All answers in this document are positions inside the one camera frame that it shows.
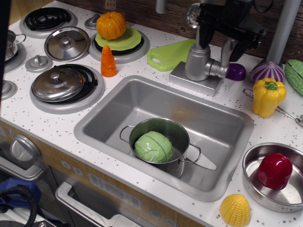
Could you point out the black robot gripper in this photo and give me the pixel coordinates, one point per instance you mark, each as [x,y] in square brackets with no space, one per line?
[232,19]

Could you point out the grey vertical pole right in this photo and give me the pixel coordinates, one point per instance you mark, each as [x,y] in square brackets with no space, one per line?
[283,29]

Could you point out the purple toy eggplant piece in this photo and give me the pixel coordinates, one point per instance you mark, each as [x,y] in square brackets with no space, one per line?
[236,72]

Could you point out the silver toy faucet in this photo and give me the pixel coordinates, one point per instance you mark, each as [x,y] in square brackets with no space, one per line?
[191,74]

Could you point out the clear crystal knob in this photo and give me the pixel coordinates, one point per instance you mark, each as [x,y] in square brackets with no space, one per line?
[193,11]

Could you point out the purple toy onion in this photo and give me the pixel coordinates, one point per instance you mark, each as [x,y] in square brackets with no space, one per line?
[267,70]

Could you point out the green cutting board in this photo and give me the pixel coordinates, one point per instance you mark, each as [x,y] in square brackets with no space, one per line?
[166,58]

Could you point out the grey pole top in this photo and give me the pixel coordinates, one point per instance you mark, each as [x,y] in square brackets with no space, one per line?
[161,6]

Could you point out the yellow toy bell pepper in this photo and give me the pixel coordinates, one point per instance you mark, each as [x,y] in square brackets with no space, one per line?
[268,94]

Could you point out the green toy bitter gourd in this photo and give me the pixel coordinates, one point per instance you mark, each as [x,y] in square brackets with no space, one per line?
[294,74]

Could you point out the green round plate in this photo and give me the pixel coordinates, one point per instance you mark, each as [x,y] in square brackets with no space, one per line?
[129,40]

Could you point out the grey toy sink basin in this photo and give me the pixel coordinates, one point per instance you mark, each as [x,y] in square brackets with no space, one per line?
[208,139]

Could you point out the metal tongs utensil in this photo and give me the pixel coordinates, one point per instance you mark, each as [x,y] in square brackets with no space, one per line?
[298,120]

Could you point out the orange toy pumpkin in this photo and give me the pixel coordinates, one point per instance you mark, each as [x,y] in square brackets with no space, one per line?
[111,25]

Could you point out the orange toy carrot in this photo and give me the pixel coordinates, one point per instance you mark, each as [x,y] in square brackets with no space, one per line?
[108,64]

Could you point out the green toy cabbage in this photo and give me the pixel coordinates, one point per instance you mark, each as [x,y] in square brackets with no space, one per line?
[153,147]

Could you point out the grey stove knob top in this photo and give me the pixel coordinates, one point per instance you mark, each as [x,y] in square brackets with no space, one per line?
[91,23]

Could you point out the grey stove knob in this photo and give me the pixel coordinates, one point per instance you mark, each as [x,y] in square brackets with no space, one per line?
[9,89]
[39,64]
[91,23]

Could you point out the red toy pepper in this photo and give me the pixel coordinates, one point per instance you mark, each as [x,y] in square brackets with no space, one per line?
[275,171]

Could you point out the steel lid upper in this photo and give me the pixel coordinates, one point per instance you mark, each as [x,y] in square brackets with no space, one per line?
[67,44]

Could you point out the burner front with lid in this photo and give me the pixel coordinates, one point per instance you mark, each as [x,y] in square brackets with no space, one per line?
[75,105]

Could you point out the yellow toy corn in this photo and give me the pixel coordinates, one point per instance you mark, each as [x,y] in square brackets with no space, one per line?
[235,210]

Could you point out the steel round pan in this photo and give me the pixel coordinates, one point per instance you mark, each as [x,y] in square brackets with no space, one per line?
[286,200]

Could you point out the steel lid on burner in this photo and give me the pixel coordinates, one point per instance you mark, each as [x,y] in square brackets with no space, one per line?
[57,84]

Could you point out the grey stove knob middle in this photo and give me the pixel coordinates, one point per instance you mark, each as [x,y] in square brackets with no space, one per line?
[39,64]

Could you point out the black coil burner back left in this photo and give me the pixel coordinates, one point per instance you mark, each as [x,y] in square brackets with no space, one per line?
[40,23]

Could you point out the small steel pot left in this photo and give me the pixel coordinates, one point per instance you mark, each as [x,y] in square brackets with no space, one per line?
[12,44]

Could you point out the burner far left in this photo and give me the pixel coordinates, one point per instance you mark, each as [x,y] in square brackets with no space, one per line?
[16,60]

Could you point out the grey stove knob left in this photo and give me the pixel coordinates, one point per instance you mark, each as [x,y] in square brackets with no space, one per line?
[9,89]

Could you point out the grey oven dial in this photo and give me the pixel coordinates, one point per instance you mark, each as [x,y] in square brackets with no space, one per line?
[23,149]

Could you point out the blue clamp object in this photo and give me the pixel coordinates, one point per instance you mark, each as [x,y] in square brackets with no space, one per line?
[19,193]

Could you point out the steel pot with handles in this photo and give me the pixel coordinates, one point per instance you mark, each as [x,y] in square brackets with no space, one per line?
[174,131]

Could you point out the oven door handle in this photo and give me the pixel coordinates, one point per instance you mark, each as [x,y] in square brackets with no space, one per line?
[33,173]

